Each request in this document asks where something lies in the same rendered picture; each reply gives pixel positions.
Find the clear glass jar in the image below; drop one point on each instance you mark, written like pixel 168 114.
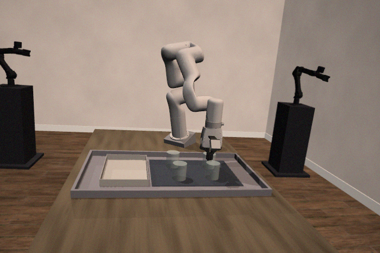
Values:
pixel 179 170
pixel 212 170
pixel 172 155
pixel 205 160

